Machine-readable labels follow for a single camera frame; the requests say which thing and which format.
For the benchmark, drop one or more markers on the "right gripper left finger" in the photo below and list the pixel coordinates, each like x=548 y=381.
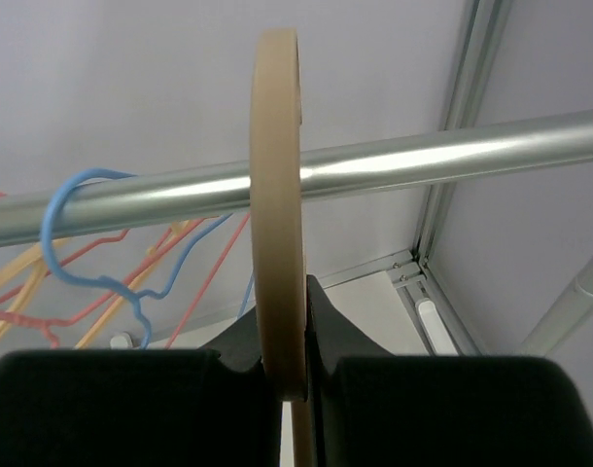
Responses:
x=211 y=406

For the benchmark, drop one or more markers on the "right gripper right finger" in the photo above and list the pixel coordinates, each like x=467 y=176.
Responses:
x=373 y=408

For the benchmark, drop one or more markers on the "pink wire hanger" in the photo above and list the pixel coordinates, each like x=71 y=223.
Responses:
x=162 y=290
x=32 y=258

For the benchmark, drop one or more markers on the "beige wooden hanger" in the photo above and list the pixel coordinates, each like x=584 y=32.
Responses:
x=58 y=306
x=276 y=228

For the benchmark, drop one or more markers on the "metal clothes rack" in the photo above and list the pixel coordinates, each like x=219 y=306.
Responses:
x=346 y=184

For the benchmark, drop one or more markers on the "aluminium mounting rail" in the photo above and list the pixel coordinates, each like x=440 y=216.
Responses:
x=402 y=307

